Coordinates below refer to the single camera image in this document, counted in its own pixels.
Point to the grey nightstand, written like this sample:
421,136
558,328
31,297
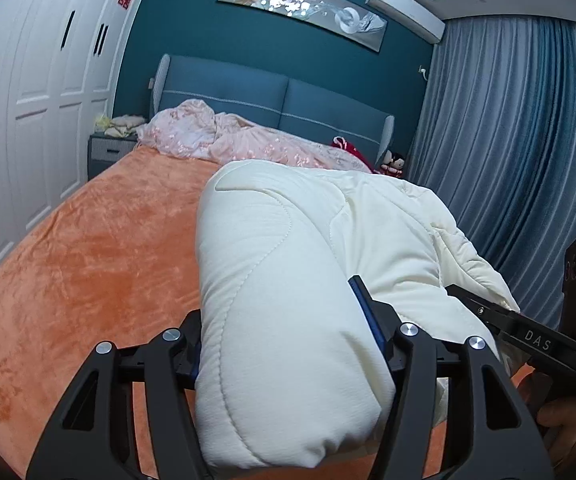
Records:
108,152

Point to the pink floral quilt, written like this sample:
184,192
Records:
193,130

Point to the small plush doll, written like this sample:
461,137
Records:
393,162

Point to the white air conditioner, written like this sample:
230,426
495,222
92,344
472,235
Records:
408,10

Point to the blue-grey curtain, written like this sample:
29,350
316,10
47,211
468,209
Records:
508,135

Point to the blue upholstered headboard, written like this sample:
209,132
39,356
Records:
248,85

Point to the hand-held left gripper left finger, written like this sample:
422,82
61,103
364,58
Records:
188,340

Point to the red cloth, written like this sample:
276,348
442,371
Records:
350,150

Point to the orange velvet bed blanket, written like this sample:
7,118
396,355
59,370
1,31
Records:
93,260

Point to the cream quilted jacket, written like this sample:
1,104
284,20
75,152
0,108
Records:
278,260

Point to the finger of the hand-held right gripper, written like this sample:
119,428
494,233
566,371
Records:
478,305

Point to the beige cloth pile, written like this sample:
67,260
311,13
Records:
125,124

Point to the person's right hand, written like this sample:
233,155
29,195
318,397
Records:
565,430

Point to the silver floral wall art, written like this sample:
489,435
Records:
293,5

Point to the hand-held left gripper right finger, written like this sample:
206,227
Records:
365,312

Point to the white wall plug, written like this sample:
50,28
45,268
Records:
423,71

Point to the white wardrobe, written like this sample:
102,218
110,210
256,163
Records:
28,85

